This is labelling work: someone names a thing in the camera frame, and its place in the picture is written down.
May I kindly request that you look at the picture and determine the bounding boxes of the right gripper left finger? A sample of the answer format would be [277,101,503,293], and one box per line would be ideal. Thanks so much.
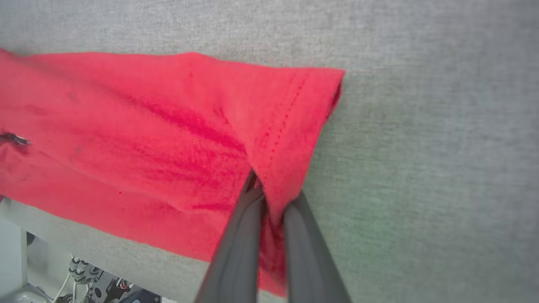
[195,170,267,303]

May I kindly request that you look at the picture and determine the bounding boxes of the red t-shirt garment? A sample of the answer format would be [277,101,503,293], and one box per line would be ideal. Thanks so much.
[0,48,346,297]

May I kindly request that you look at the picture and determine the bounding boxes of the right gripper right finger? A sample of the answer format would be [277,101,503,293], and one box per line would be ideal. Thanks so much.
[282,191,351,303]

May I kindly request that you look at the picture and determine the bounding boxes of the white cable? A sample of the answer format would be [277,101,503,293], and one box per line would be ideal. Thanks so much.
[51,273,71,303]

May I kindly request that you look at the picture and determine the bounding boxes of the grey fabric sofa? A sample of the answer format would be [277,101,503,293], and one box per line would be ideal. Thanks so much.
[0,0,539,303]

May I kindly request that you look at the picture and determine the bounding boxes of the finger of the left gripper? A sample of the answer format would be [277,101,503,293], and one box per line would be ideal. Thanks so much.
[0,132,31,146]

